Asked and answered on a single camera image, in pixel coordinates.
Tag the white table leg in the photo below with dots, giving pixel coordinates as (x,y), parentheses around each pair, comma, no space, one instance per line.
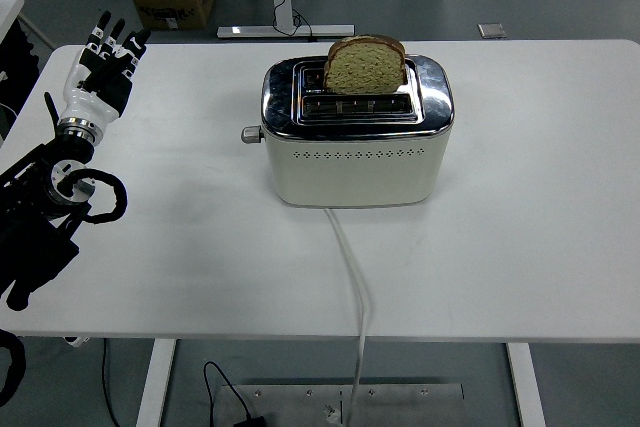
(526,387)
(155,382)

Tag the cream and chrome toaster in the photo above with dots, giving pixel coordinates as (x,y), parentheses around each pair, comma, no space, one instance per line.
(350,172)

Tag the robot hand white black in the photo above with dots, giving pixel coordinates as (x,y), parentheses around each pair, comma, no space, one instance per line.
(87,102)

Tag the brown bread slice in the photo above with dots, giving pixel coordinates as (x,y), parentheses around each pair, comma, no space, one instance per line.
(365,69)

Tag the white side table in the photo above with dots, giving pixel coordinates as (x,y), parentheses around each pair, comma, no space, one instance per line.
(9,12)

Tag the grey metal plate with screws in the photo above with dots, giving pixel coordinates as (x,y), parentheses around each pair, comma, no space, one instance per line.
(410,404)

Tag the black power adapter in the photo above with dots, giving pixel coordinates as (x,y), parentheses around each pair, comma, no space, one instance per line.
(251,422)

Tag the grey floor outlet plate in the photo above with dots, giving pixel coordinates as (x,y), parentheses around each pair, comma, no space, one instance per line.
(491,30)

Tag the dark equipment beside table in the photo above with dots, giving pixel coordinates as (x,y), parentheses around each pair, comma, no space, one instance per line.
(17,72)

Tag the brown cardboard box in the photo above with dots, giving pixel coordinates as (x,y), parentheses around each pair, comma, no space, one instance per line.
(172,7)

